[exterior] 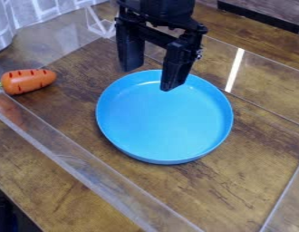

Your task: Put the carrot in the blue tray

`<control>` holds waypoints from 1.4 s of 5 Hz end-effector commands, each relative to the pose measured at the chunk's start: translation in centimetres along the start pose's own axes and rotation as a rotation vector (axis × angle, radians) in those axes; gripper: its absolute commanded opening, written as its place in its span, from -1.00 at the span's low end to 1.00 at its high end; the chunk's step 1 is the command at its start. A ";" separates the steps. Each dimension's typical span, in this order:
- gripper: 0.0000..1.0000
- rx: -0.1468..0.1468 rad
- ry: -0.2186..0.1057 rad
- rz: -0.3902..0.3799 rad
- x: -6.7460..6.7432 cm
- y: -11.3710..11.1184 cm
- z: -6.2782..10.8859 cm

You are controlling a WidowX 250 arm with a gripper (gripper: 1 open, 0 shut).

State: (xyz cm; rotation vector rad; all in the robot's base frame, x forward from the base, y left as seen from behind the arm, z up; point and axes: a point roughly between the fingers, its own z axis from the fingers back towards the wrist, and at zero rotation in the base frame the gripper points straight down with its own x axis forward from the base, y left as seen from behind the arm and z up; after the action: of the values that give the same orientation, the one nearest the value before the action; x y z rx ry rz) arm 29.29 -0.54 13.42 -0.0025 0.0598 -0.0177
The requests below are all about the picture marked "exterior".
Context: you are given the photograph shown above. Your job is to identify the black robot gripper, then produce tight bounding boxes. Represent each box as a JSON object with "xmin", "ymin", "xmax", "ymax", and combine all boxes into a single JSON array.
[{"xmin": 116, "ymin": 0, "xmax": 208, "ymax": 92}]

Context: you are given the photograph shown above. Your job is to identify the blue round tray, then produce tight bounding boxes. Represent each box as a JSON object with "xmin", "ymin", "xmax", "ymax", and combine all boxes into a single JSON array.
[{"xmin": 96, "ymin": 70, "xmax": 234, "ymax": 165}]

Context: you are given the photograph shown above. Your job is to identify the clear acrylic enclosure wall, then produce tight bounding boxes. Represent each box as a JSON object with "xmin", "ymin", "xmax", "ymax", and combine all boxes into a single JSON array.
[{"xmin": 0, "ymin": 6, "xmax": 299, "ymax": 232}]

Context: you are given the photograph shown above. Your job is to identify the grey white patterned curtain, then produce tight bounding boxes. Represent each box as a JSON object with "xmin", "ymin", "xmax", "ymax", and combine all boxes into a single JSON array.
[{"xmin": 0, "ymin": 0, "xmax": 108, "ymax": 52}]

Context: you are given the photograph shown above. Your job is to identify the orange toy carrot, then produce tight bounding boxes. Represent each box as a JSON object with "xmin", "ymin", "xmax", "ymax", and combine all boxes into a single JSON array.
[{"xmin": 0, "ymin": 69, "xmax": 57, "ymax": 95}]

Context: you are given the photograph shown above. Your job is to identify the black bar at back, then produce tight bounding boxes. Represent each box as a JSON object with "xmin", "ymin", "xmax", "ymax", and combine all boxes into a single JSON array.
[{"xmin": 218, "ymin": 0, "xmax": 299, "ymax": 34}]

